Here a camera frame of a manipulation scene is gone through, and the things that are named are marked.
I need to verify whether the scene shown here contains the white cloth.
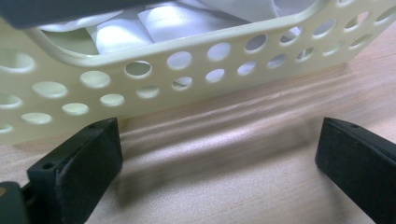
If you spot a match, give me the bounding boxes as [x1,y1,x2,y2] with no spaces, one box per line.
[38,0,318,56]

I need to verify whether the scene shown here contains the pale yellow perforated plastic basket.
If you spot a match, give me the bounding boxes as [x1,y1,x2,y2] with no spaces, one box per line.
[0,0,396,147]

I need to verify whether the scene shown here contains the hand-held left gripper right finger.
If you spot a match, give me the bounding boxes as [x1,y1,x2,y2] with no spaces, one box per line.
[314,117,396,224]

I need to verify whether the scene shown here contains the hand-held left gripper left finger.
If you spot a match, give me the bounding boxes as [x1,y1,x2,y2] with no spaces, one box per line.
[26,117,124,224]

